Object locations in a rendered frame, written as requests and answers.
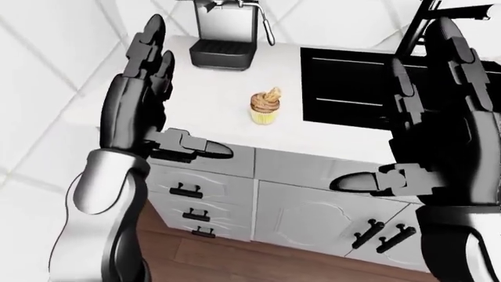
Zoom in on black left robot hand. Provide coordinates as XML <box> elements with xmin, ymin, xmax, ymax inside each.
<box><xmin>96</xmin><ymin>14</ymin><xmax>235</xmax><ymax>162</ymax></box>

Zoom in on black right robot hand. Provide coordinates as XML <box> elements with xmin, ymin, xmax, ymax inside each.
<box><xmin>330</xmin><ymin>16</ymin><xmax>501</xmax><ymax>209</ymax></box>

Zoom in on cupcake with brown frosting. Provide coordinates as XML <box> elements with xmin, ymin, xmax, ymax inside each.
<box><xmin>249</xmin><ymin>85</ymin><xmax>283</xmax><ymax>127</ymax></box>

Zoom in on silver espresso machine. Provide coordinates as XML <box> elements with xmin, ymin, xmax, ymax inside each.
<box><xmin>189</xmin><ymin>0</ymin><xmax>277</xmax><ymax>72</ymax></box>

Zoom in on black sink basin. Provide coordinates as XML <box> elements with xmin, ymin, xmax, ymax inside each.
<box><xmin>300</xmin><ymin>45</ymin><xmax>501</xmax><ymax>130</ymax></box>

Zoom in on black kitchen faucet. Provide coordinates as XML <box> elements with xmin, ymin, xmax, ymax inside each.
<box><xmin>393</xmin><ymin>0</ymin><xmax>493</xmax><ymax>56</ymax></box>

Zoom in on white kitchen cabinet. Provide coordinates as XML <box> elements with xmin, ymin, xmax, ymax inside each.
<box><xmin>145</xmin><ymin>145</ymin><xmax>431</xmax><ymax>273</ymax></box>

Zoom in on black drawer handle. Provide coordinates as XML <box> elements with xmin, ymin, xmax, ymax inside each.
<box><xmin>169</xmin><ymin>182</ymin><xmax>204</xmax><ymax>196</ymax></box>
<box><xmin>191</xmin><ymin>226</ymin><xmax>217</xmax><ymax>238</ymax></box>
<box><xmin>182</xmin><ymin>207</ymin><xmax>212</xmax><ymax>222</ymax></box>

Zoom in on black cabinet door handle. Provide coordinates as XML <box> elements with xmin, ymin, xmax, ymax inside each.
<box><xmin>376</xmin><ymin>223</ymin><xmax>417</xmax><ymax>255</ymax></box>
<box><xmin>351</xmin><ymin>219</ymin><xmax>385</xmax><ymax>250</ymax></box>

